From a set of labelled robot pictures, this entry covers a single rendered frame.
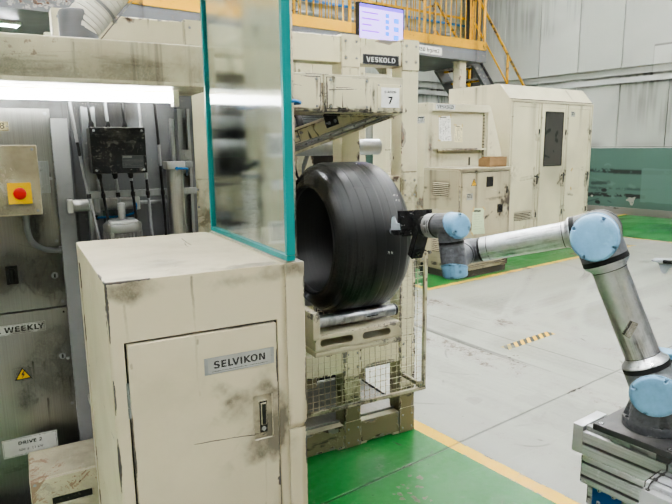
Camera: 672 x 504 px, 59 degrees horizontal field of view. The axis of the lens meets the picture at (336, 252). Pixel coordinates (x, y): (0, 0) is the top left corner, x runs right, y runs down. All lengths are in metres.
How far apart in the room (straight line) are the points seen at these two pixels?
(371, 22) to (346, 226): 4.42
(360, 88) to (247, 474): 1.61
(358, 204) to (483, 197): 5.06
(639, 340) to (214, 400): 1.05
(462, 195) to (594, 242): 5.14
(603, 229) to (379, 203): 0.75
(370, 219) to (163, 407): 1.02
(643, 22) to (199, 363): 13.49
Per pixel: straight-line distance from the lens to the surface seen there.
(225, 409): 1.27
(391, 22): 6.39
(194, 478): 1.32
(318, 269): 2.43
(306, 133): 2.48
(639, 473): 1.94
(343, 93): 2.41
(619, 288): 1.65
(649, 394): 1.70
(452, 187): 6.72
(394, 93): 2.54
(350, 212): 1.95
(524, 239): 1.80
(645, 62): 14.09
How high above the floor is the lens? 1.51
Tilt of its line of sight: 10 degrees down
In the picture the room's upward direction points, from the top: 1 degrees counter-clockwise
